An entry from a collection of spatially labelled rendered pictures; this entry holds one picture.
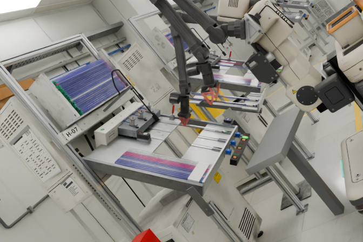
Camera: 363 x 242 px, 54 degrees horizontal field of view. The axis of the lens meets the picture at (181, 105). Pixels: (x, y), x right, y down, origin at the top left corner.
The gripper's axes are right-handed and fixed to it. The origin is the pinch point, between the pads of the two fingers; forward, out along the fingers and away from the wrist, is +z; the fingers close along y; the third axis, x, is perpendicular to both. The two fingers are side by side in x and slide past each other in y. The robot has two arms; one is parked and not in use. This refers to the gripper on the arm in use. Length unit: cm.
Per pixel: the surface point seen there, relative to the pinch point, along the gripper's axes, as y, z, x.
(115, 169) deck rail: 60, 2, -16
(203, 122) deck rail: -8.1, 0.5, 10.1
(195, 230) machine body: 49, 39, 26
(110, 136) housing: 36.2, -2.5, -33.7
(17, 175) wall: 3, 79, -161
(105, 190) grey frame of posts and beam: 62, 16, -22
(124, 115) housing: 15.5, -6.9, -36.0
